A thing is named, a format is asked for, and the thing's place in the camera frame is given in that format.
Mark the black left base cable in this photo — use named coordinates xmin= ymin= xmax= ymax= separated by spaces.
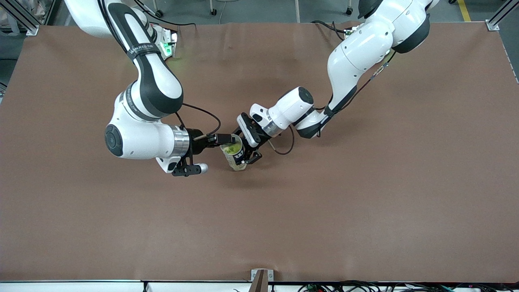
xmin=311 ymin=20 xmax=347 ymax=37

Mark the dark aluminium profile post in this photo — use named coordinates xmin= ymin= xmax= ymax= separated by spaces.
xmin=248 ymin=270 xmax=269 ymax=292

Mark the bundle of black cables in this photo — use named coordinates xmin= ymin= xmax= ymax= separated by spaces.
xmin=298 ymin=280 xmax=519 ymax=292

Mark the black right base cable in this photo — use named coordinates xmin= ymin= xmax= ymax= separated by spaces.
xmin=134 ymin=0 xmax=196 ymax=28

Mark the clear plastic tennis ball can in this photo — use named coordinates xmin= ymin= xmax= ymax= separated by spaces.
xmin=220 ymin=134 xmax=248 ymax=172

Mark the aluminium frame profile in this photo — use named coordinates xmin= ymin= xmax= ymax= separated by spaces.
xmin=487 ymin=0 xmax=519 ymax=32
xmin=0 ymin=0 xmax=39 ymax=36

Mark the black base cable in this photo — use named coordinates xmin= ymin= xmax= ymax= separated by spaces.
xmin=134 ymin=0 xmax=196 ymax=28
xmin=311 ymin=20 xmax=347 ymax=37

